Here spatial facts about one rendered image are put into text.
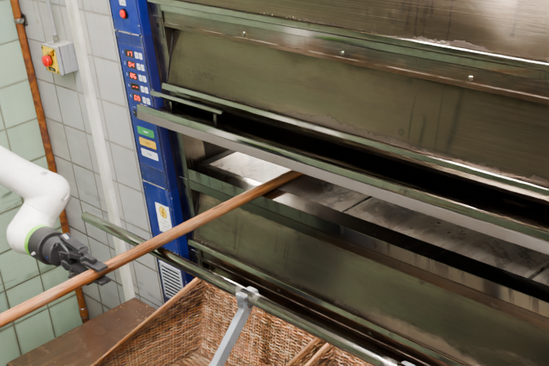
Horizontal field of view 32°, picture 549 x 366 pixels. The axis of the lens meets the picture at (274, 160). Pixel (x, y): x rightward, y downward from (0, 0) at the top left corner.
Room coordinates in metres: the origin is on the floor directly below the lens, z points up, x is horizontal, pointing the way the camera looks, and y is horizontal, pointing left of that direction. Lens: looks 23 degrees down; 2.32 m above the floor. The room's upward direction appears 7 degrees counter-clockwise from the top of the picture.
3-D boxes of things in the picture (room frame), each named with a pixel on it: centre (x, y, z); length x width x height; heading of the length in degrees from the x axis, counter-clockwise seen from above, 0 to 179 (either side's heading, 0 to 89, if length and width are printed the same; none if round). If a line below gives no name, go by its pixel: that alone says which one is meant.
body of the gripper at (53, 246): (2.22, 0.57, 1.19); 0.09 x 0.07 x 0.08; 41
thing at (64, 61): (3.16, 0.68, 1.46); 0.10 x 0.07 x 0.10; 40
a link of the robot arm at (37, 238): (2.28, 0.62, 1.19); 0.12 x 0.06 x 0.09; 131
